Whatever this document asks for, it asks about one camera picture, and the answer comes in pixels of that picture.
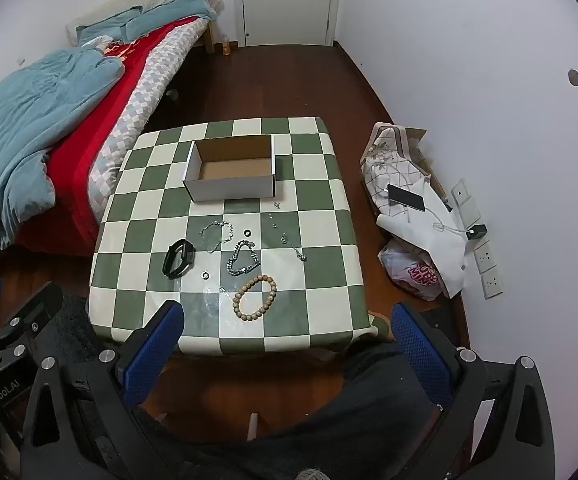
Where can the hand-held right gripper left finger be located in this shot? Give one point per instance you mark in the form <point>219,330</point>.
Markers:
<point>154,347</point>

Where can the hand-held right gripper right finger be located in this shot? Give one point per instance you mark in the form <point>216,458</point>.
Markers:
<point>419,355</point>

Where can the black fitness wristband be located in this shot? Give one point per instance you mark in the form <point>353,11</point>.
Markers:
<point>170,261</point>

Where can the small silver pendant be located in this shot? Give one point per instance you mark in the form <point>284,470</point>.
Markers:
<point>301,255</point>

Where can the white cardboard box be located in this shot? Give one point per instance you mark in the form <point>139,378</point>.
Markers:
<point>229,187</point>

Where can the black printed bag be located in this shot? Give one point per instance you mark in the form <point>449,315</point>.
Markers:
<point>438,320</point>

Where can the red printed plastic bag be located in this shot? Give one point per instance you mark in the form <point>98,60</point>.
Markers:
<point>414,272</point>

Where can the black charger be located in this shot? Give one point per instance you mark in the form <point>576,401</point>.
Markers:
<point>478,232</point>

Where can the black smartphone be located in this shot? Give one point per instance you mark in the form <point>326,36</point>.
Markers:
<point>406,197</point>

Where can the green checkered tablecloth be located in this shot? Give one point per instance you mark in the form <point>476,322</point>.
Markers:
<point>319,220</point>

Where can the large blue blanket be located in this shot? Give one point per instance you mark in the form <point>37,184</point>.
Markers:
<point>34,120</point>

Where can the floral fabric bag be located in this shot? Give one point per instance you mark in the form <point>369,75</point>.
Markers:
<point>384,160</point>

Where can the brown cardboard box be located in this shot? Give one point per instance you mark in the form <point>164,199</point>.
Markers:
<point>421,137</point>

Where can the grey checkered bed sheet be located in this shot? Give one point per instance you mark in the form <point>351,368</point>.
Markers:
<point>159,70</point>

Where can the small orange bottle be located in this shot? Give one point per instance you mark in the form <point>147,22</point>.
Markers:
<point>225,48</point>

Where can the small blue blanket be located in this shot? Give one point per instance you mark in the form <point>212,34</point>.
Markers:
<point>139,17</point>

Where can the white door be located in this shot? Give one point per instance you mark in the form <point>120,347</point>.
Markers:
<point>289,0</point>

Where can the large white wall socket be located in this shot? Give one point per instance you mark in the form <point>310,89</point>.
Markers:
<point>466,202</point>

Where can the round wall hole cover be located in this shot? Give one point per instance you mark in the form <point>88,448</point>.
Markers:
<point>574,77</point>

